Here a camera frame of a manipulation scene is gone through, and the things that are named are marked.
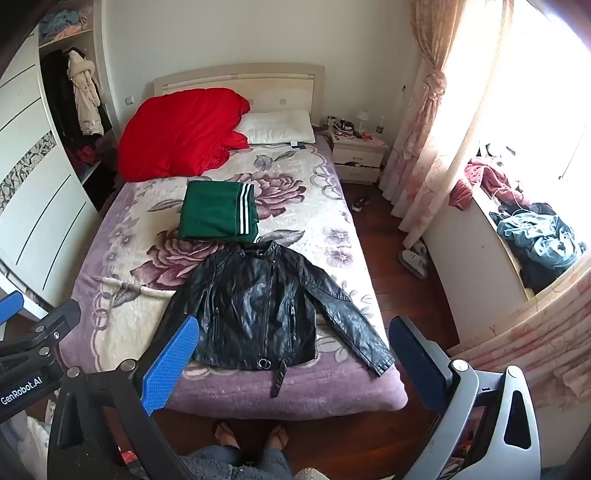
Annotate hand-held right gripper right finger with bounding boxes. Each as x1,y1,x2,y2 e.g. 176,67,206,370
388,316,542,480

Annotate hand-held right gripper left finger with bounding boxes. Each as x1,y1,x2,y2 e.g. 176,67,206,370
47,314,200,480

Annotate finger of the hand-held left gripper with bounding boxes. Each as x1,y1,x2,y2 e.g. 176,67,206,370
0,299,82,365
0,291,25,326

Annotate black leather jacket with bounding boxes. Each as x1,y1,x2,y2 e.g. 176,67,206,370
154,240,396,398

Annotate red folded clothes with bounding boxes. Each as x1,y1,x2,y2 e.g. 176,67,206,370
68,145,99,171

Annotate clothes pile on wardrobe shelf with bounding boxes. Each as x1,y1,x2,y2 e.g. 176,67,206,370
39,8,89,43

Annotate white wardrobe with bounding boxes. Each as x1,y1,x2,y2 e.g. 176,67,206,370
0,0,122,320

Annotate person's left foot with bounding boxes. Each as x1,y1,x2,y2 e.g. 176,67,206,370
213,421,242,450

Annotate person's foot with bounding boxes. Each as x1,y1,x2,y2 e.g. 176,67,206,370
213,421,242,450
264,424,289,450

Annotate white window cabinet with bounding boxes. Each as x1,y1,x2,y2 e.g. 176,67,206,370
421,185,542,344

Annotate person's grey pants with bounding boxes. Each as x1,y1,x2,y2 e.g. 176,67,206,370
178,445,301,480

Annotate person's right foot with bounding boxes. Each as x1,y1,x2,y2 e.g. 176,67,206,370
264,424,289,450

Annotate floral plush blanket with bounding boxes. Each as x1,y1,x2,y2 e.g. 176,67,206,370
59,137,409,421

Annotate green folded garment white stripes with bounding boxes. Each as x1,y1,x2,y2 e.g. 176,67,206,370
178,181,260,245

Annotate teal garment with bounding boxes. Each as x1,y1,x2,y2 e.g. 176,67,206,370
490,202,588,274

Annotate pink garment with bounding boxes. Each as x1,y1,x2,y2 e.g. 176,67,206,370
450,157,515,212

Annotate white nightstand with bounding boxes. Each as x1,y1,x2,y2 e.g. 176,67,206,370
329,131,389,186

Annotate beige hanging coat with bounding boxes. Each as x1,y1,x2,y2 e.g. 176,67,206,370
66,48,106,137

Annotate red quilt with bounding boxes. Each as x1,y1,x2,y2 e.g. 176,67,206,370
117,88,252,182

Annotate white pillow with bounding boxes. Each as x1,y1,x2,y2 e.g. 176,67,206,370
238,109,317,146

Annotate pink floral tied curtain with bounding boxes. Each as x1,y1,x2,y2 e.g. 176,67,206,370
378,0,506,237

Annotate beige bed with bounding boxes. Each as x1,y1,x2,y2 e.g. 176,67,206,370
59,62,409,421

